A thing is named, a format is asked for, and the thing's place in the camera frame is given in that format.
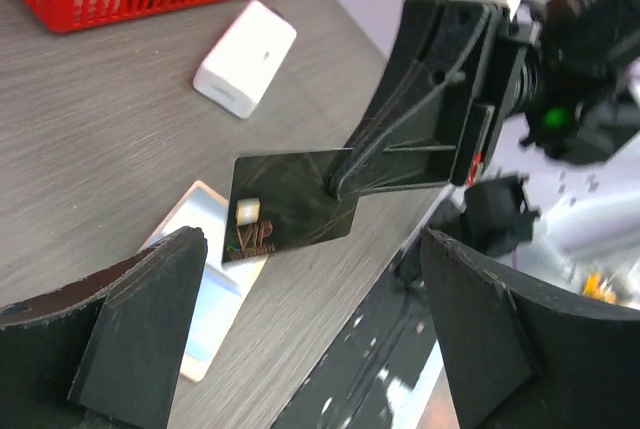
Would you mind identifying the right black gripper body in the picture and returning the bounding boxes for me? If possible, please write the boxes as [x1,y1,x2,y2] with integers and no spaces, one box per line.
[450,16,541,186]

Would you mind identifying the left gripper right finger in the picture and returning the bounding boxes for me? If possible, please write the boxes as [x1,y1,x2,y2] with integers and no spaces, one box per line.
[421,230,639,428]

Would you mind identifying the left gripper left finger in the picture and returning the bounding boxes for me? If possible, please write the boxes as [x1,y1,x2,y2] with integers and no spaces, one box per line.
[1,227,207,428]

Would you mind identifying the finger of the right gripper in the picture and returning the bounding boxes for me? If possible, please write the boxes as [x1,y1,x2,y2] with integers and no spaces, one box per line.
[328,0,508,199]

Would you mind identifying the beige card holder wallet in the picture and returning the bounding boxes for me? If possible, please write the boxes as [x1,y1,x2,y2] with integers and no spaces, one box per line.
[143,180,267,382]

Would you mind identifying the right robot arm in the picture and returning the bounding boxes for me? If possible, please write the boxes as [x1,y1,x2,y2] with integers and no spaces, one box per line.
[328,0,639,257]

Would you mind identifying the white bottle grey cap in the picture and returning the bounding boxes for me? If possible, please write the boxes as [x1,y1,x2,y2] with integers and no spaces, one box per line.
[193,0,297,119]

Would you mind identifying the black mounting base plate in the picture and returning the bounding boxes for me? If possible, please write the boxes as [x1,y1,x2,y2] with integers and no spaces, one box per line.
[273,241,442,429]

